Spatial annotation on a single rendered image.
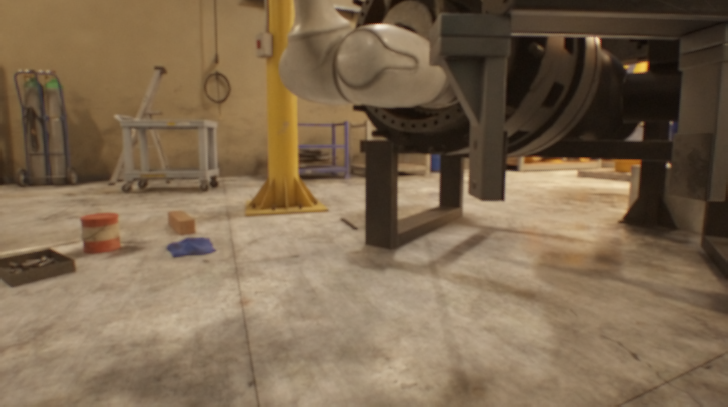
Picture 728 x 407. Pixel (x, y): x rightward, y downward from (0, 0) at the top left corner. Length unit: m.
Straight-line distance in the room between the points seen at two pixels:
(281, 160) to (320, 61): 2.73
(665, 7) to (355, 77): 0.31
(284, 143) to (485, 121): 3.09
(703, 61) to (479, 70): 0.14
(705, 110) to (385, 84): 0.30
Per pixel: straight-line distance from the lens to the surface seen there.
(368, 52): 0.45
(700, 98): 0.29
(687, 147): 0.29
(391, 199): 2.03
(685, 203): 3.39
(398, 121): 0.86
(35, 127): 6.61
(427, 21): 0.79
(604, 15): 0.24
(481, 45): 0.21
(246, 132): 6.69
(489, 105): 0.21
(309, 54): 0.57
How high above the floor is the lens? 0.63
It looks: 6 degrees down
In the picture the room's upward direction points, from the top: straight up
